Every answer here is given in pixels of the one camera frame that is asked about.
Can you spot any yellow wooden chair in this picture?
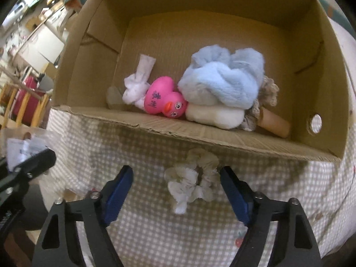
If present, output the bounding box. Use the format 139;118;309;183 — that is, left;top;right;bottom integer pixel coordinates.
0;83;51;128

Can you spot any white floor cabinet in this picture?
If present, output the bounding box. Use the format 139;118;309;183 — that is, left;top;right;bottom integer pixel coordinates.
17;19;66;67

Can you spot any white soft cloth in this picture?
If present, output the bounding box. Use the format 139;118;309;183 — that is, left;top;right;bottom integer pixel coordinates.
185;103;245;130

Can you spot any beige crochet scrunchie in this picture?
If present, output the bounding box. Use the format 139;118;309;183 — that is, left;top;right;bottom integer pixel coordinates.
241;75;279;132

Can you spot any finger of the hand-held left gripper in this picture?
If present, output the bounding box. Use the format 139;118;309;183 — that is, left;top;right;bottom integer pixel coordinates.
12;147;57;181

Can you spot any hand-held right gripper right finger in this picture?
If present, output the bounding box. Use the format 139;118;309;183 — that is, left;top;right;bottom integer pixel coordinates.
220;166;324;267

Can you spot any small white printed cloth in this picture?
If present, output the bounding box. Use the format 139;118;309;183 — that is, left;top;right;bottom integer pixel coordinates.
122;54;156;107

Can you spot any pink rubber duck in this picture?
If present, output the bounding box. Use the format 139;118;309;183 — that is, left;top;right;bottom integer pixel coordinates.
143;76;188;119

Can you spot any brown cardboard box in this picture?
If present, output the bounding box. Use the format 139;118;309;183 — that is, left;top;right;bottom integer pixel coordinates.
51;0;349;163

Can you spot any red bag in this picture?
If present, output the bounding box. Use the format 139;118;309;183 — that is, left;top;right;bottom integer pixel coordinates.
14;75;42;125

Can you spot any cream ruffled scrunchie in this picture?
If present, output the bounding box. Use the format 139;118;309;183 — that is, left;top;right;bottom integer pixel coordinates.
164;148;221;214

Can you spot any light blue fluffy scrunchie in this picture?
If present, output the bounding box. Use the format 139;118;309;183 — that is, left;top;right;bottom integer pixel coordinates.
178;47;265;109

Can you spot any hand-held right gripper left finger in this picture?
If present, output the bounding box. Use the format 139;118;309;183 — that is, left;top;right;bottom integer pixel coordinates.
31;165;134;267

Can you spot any grey waste bin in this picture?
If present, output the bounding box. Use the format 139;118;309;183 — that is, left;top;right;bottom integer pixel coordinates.
39;74;55;92

